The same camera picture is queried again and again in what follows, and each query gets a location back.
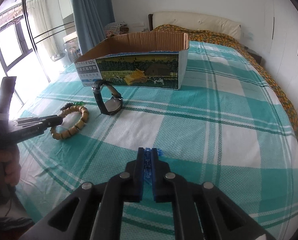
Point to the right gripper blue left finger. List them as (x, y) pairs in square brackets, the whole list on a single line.
[(126, 186)]

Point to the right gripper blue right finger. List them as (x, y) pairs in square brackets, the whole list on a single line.
[(171, 187)]

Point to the black wristwatch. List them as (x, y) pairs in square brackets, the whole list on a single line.
[(111, 106)]

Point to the person left hand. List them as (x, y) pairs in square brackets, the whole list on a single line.
[(9, 158)]

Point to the dark blue bead cluster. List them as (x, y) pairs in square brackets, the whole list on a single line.
[(67, 105)]

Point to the green bead pendant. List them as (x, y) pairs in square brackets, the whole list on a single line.
[(80, 103)]

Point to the teal plaid tablecloth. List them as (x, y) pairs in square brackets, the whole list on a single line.
[(224, 125)]

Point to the black framed glass door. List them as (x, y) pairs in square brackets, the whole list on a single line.
[(31, 44)]

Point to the washing machine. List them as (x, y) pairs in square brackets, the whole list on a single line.
[(71, 46)]

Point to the open cardboard box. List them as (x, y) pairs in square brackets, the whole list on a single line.
[(150, 59)]

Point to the clothes pile on chair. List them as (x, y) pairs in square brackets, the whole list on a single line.
[(116, 28)]

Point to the orange floral bedspread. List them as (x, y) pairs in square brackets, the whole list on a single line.
[(228, 41)]

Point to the blue curtain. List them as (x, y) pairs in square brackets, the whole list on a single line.
[(90, 18)]

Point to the right dark nightstand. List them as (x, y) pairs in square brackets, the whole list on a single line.
[(255, 55)]

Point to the cream leather headboard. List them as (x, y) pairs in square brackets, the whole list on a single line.
[(196, 21)]

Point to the white wardrobe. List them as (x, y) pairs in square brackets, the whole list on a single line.
[(281, 52)]

